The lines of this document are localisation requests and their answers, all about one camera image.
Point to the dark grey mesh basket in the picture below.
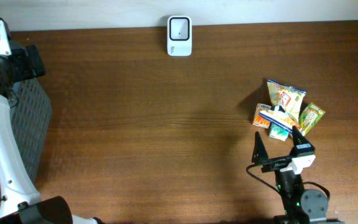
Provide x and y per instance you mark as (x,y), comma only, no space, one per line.
(30,116)

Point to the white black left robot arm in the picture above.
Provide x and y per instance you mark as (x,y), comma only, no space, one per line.
(20,201)

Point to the yellow snack bag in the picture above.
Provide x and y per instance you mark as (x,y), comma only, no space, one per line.
(286,103)

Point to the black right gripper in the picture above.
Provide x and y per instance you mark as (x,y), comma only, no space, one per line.
(260,155)

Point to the small orange tissue pack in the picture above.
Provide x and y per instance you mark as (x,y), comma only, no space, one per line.
(258,120)

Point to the green tea carton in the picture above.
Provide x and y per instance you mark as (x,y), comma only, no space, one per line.
(309,117)

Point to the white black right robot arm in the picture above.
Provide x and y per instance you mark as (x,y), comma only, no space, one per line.
(301,205)

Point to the small teal tissue pack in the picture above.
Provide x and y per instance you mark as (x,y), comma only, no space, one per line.
(277,132)

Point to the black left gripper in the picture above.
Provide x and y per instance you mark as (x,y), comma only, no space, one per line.
(27,70)

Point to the white barcode scanner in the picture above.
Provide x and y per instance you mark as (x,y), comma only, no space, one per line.
(179,36)

